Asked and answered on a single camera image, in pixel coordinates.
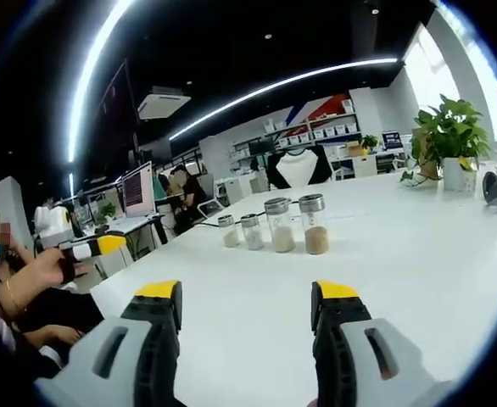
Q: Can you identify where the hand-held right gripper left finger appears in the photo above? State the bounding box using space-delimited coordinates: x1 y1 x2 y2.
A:
34 279 184 407

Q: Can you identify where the black round desk fan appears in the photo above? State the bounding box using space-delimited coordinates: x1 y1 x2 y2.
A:
481 170 497 214

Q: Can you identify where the green potted plant white pot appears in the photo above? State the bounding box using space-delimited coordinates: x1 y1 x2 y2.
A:
400 93 494 194

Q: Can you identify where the dark screen display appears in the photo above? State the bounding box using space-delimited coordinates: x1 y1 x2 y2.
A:
381 131 404 151

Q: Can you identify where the tall seasoning bottle brown powder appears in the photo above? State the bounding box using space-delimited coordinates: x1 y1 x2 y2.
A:
298 193 331 256

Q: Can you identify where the tall seasoning bottle beige powder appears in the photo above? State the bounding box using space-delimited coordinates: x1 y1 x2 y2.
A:
264 197 298 254

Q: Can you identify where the small green plant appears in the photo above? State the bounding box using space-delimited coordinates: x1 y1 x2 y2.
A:
357 133 380 156

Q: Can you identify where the long ceiling light strip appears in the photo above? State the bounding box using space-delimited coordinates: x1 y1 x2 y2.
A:
67 0 136 164

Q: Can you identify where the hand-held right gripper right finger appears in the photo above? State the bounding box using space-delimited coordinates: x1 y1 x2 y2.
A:
310 279 457 407

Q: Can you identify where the person's dark clothing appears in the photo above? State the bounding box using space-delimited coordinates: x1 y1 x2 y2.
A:
2 286 106 378

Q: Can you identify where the ceiling air conditioner unit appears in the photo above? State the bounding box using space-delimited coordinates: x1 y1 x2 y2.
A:
137 86 193 122

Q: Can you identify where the shelf of white bins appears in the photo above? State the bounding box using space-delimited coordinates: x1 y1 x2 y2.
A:
230 99 360 171

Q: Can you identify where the person's left hand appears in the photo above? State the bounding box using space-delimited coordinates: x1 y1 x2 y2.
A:
17 248 76 294

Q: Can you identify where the short ceiling light strip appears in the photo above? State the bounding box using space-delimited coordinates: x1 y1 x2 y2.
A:
167 57 400 142

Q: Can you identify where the small seasoning bottle white powder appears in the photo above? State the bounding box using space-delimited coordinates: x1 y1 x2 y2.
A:
217 214 238 248
240 213 265 252

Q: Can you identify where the computer monitor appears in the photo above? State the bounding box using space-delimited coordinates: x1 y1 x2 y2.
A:
120 161 158 220

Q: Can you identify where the white office desk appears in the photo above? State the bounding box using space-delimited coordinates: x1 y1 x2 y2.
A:
78 213 167 279

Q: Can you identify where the chair with black white shirt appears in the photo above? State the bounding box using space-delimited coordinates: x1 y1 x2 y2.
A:
266 142 335 190

